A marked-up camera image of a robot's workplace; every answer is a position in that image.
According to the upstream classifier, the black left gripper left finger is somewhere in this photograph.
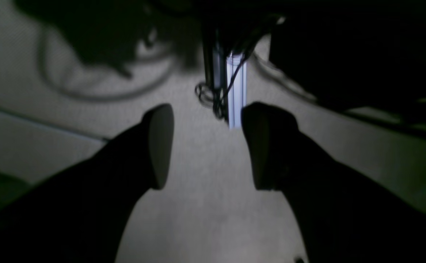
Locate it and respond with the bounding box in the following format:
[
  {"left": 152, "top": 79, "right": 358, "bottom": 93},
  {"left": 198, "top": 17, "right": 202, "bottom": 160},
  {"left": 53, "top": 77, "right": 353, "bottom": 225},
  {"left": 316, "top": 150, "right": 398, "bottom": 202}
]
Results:
[{"left": 0, "top": 104, "right": 174, "bottom": 263}]

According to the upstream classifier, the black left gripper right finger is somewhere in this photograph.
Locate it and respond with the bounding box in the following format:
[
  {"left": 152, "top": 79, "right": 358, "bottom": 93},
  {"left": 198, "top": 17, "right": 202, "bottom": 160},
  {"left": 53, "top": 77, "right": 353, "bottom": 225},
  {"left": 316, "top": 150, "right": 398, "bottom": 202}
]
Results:
[{"left": 241, "top": 103, "right": 426, "bottom": 263}]

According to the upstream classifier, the aluminium frame post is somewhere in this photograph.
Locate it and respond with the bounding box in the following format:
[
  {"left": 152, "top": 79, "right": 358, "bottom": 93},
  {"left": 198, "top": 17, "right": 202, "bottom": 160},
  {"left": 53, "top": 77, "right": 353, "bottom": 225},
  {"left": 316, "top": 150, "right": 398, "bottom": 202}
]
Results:
[{"left": 212, "top": 51, "right": 247, "bottom": 130}]

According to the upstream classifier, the black cable bundle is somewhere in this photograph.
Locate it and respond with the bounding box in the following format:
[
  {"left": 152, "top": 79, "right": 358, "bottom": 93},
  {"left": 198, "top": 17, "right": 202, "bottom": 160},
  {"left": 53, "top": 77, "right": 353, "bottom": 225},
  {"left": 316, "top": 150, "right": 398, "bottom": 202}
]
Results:
[{"left": 195, "top": 15, "right": 283, "bottom": 121}]

